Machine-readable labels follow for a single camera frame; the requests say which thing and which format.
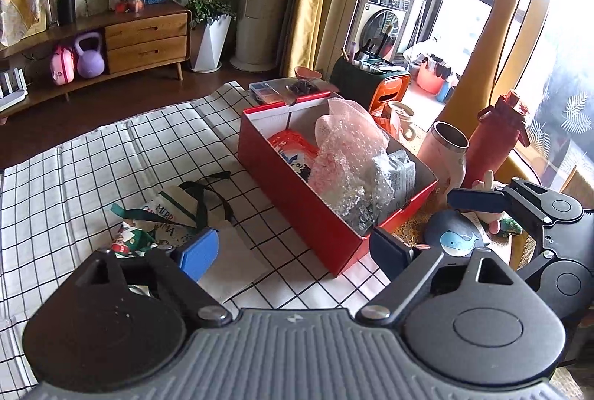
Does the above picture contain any red water bottle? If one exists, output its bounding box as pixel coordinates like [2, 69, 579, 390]
[462, 88, 531, 188]

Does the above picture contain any christmas tote bag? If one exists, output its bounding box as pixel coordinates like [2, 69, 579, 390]
[111, 171, 234, 257]

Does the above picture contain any clear bubble wrap sheet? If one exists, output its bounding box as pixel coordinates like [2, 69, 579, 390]
[308, 148, 417, 236]

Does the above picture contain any pink bubble wrap bag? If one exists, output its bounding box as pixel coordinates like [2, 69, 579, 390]
[314, 96, 390, 158]

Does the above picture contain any red cardboard box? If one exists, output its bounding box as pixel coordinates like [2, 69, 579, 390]
[238, 94, 437, 275]

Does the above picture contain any white checkered tablecloth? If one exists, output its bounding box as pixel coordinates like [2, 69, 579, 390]
[1, 82, 388, 399]

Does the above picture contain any wooden tv sideboard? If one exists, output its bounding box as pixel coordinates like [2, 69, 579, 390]
[1, 2, 190, 118]

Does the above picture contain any pink toy case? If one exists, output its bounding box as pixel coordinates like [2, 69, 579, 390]
[50, 45, 75, 86]

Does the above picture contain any white wifi router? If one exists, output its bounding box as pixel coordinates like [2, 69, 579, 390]
[0, 68, 28, 112]

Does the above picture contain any purple kettlebell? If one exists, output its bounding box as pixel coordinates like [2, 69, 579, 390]
[74, 31, 105, 78]

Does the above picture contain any pink steel tumbler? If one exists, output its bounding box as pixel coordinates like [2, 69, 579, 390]
[417, 121, 469, 197]

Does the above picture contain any washing machine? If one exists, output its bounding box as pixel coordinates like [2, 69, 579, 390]
[346, 0, 410, 60]

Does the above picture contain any white printed paper sheet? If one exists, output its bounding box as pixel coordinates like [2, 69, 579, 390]
[198, 220, 270, 304]

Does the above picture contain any red plastic snack bag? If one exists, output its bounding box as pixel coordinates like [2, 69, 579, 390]
[268, 129, 318, 182]

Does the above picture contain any giraffe plush toy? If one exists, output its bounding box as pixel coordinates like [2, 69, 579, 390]
[437, 0, 519, 137]

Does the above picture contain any black cylinder speaker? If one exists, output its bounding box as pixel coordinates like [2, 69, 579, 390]
[55, 0, 76, 27]

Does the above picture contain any whale sticker round object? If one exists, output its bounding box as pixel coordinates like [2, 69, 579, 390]
[423, 209, 484, 257]

